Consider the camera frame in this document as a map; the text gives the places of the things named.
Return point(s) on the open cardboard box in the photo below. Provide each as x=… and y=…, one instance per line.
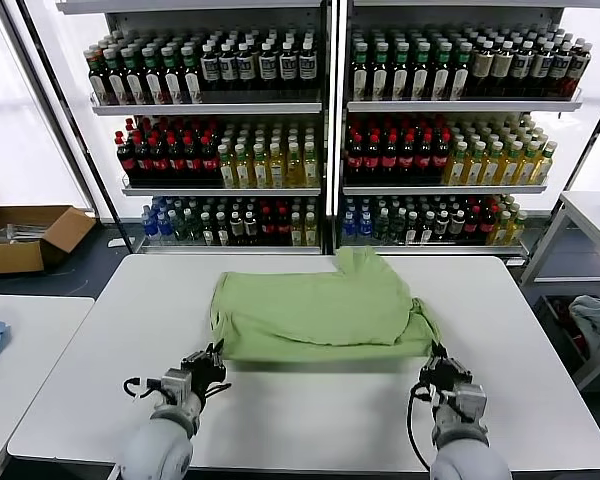
x=10, y=254

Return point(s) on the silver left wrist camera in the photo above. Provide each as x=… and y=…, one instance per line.
x=176, y=384

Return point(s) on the grey metal shelf unit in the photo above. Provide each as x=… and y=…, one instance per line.
x=205, y=109
x=455, y=105

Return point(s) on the grey wrapped parts bundle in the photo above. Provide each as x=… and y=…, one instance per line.
x=15, y=233

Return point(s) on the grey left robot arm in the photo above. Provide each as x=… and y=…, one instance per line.
x=155, y=450

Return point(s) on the dark storage crate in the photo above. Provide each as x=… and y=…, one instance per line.
x=555, y=325

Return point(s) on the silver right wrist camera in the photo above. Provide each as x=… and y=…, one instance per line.
x=470, y=402

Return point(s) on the grey white clothes pile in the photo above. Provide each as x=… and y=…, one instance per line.
x=597, y=320

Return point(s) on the white-cap blue-label drink bottle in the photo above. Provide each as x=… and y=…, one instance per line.
x=287, y=65
x=307, y=65
x=522, y=66
x=246, y=67
x=210, y=69
x=541, y=66
x=560, y=67
x=228, y=68
x=267, y=66

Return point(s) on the white side table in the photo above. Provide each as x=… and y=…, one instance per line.
x=35, y=350

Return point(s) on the dark green water bottle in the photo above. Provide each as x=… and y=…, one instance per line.
x=396, y=228
x=381, y=228
x=181, y=228
x=195, y=228

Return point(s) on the plain green t-shirt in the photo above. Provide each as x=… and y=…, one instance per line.
x=320, y=315

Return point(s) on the small red-cap cola bottle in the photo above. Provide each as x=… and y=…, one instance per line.
x=472, y=226
x=283, y=229
x=267, y=229
x=487, y=226

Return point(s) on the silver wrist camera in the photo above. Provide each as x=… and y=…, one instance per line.
x=470, y=402
x=176, y=384

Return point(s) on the small white-cap dark bottle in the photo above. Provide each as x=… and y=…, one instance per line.
x=208, y=231
x=412, y=229
x=250, y=230
x=236, y=230
x=427, y=229
x=442, y=226
x=222, y=231
x=458, y=226

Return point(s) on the blue water bottle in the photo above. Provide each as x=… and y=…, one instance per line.
x=164, y=226
x=365, y=226
x=349, y=226
x=149, y=226

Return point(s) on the black slanted pole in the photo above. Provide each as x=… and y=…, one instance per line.
x=113, y=215
x=598, y=134

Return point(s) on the small white floor item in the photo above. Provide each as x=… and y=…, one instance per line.
x=115, y=242

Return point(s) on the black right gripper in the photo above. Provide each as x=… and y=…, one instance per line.
x=437, y=384

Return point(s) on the green-cap dark tea bottle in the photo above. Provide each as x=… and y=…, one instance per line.
x=116, y=85
x=100, y=86
x=134, y=85
x=360, y=74
x=193, y=84
x=400, y=74
x=174, y=84
x=380, y=74
x=460, y=74
x=421, y=74
x=154, y=85
x=441, y=74

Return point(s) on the white-cap amber drink bottle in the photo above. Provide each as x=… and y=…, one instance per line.
x=578, y=69

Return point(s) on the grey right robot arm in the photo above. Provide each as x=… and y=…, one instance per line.
x=465, y=460

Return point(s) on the grey frame white table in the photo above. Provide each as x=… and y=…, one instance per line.
x=590, y=209

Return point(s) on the small yellow tea bottle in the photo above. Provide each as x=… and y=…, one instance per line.
x=310, y=231
x=501, y=229
x=296, y=231
x=516, y=229

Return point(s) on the white-cap tan-label drink bottle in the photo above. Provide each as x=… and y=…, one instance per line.
x=501, y=66
x=481, y=66

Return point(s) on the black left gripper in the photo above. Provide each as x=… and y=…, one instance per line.
x=207, y=377

